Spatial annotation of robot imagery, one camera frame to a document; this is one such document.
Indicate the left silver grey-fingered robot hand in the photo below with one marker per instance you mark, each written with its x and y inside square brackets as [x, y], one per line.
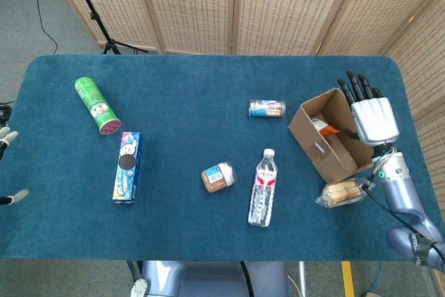
[7, 137]

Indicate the right silver black-fingered robot hand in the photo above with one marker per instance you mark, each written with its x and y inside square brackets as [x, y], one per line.
[375, 121]

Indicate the orange white snack packet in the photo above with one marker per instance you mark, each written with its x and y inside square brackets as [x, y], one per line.
[325, 128]

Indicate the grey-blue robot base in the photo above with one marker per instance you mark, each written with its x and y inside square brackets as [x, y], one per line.
[208, 279]

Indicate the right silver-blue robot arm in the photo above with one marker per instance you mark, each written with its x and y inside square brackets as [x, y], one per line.
[403, 192]

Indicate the open cardboard box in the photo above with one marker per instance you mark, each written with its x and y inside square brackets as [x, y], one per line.
[313, 144]

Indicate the blue sandwich cookie box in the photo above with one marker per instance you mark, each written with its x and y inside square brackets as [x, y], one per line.
[127, 168]

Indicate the bread in clear bag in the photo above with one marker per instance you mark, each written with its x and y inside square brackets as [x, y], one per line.
[342, 192]

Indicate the green chips can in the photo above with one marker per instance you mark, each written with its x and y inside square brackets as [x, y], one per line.
[97, 105]

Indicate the clear wafer roll canister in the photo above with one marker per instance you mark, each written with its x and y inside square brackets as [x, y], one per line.
[267, 108]

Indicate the clear water bottle red label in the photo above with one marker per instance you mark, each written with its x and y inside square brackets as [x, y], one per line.
[263, 189]

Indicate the black tripod stand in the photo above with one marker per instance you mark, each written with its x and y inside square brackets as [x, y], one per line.
[101, 22]

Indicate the bamboo folding screen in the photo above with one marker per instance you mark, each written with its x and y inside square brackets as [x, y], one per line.
[278, 8]

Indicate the yellow floor strip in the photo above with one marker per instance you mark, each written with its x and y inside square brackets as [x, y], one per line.
[347, 279]

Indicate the small clear nut jar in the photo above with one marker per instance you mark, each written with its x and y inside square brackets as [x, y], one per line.
[218, 177]

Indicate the metal table leg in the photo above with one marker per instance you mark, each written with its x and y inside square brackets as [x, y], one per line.
[302, 278]

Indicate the blue table mat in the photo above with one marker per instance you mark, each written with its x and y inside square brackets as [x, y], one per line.
[194, 227]

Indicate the white perforated bracket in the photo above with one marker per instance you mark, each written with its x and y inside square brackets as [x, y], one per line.
[138, 288]

